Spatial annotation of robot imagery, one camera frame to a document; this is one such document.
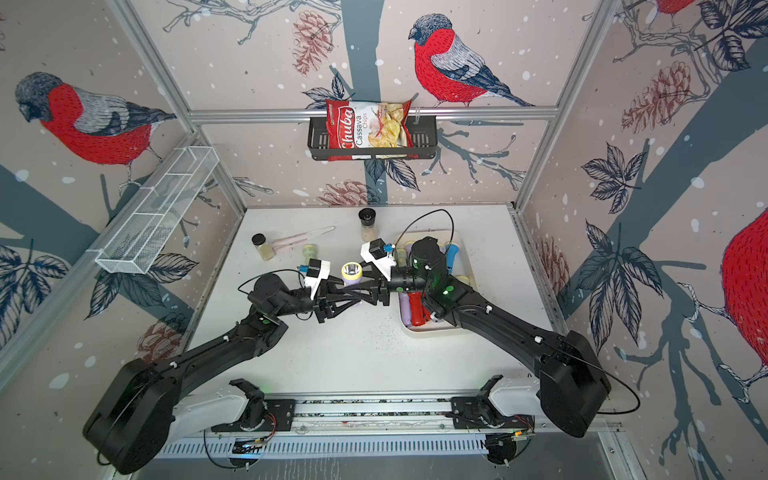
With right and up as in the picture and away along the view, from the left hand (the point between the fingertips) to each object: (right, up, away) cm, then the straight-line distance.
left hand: (360, 291), depth 68 cm
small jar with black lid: (-37, +9, +33) cm, 50 cm away
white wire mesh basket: (-55, +20, +12) cm, 60 cm away
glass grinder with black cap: (-1, +17, +36) cm, 39 cm away
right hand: (-2, +3, -2) cm, 4 cm away
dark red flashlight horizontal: (+15, -10, +19) cm, 26 cm away
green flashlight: (-22, +7, +36) cm, 43 cm away
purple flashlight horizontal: (-2, +5, -4) cm, 7 cm away
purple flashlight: (+11, -9, +20) cm, 25 cm away
